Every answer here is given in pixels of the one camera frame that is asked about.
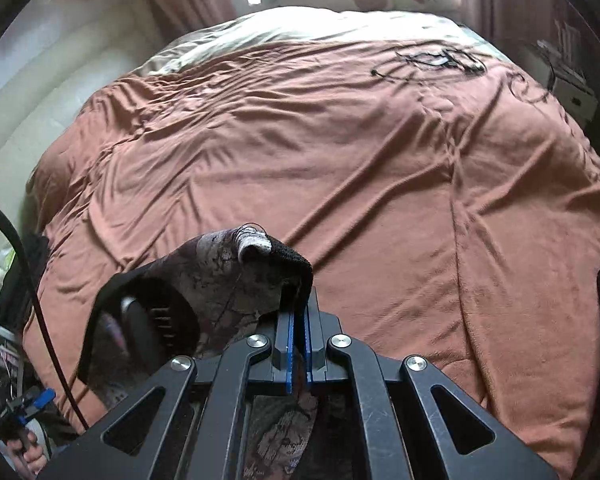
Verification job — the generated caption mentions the floral patterned pants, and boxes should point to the floral patterned pants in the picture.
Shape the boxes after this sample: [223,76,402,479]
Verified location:
[78,224,316,479]

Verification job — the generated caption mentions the left hand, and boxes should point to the left hand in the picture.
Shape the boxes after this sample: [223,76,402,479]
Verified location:
[6,429,48,479]

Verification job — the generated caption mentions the folded black clothes pile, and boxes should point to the folded black clothes pile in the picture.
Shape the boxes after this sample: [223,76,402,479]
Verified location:
[0,233,50,333]

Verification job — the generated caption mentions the brown bed blanket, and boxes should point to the brown bed blanket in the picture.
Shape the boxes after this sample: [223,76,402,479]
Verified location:
[29,41,600,478]

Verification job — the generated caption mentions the beige duvet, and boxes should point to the beige duvet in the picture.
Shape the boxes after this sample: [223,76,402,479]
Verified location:
[133,6,506,77]

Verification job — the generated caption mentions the white small bedside cabinet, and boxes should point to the white small bedside cabinet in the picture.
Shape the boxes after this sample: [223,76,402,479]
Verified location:
[524,39,598,126]

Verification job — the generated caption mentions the cream padded headboard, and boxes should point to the cream padded headboard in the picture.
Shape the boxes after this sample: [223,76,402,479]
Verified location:
[0,0,166,234]

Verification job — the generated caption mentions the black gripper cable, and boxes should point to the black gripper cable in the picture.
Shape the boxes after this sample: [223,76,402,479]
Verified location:
[0,194,92,430]

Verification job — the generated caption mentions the black cable on bed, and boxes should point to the black cable on bed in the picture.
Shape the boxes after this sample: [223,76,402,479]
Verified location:
[369,44,489,84]

